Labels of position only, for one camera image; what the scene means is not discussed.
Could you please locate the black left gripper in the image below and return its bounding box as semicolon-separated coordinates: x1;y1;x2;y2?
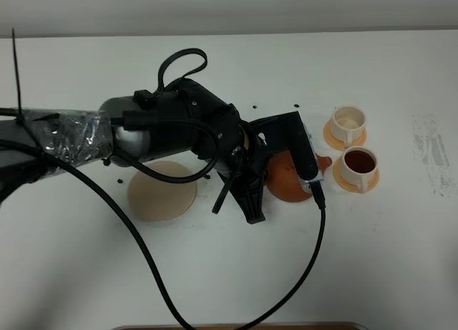
210;122;276;225

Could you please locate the brown teapot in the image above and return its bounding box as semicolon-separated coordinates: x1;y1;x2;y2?
265;150;312;203

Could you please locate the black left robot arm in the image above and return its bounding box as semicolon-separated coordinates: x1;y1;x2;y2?
1;48;268;224

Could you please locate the beige round coaster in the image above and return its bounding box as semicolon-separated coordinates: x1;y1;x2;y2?
127;172;198;222

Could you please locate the near orange saucer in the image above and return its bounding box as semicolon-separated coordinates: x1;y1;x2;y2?
332;157;380;193

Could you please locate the orange saucer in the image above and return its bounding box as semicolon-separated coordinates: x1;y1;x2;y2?
332;157;380;193
323;120;367;151

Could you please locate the far orange saucer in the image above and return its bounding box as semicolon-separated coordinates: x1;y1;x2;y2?
323;120;367;151

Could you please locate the near white teacup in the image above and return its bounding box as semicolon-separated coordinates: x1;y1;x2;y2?
338;146;379;193

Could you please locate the white teacup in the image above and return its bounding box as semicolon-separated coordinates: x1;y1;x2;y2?
329;106;366;148
338;146;379;193

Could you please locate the far white teacup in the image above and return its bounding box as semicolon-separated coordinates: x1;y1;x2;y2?
329;106;366;148

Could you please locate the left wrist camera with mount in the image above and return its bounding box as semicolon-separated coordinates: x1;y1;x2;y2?
249;111;324;198

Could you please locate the left camera black cable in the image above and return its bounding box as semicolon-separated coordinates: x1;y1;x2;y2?
0;140;327;330

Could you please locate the black cable tie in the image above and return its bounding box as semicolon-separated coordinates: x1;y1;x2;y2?
11;28;24;123

